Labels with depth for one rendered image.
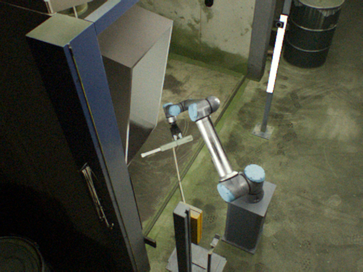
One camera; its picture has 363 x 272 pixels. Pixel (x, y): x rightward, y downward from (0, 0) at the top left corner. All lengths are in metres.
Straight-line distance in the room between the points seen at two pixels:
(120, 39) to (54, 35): 1.11
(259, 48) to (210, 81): 0.72
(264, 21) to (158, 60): 1.69
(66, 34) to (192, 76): 3.45
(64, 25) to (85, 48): 0.11
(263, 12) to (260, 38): 0.32
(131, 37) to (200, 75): 2.36
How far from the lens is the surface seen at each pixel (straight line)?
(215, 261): 2.41
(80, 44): 1.44
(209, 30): 4.66
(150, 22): 2.69
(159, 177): 3.67
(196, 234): 1.80
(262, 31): 4.40
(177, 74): 4.81
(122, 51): 2.43
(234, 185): 2.57
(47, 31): 1.48
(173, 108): 3.11
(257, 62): 4.64
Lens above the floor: 3.00
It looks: 48 degrees down
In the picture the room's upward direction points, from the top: 3 degrees counter-clockwise
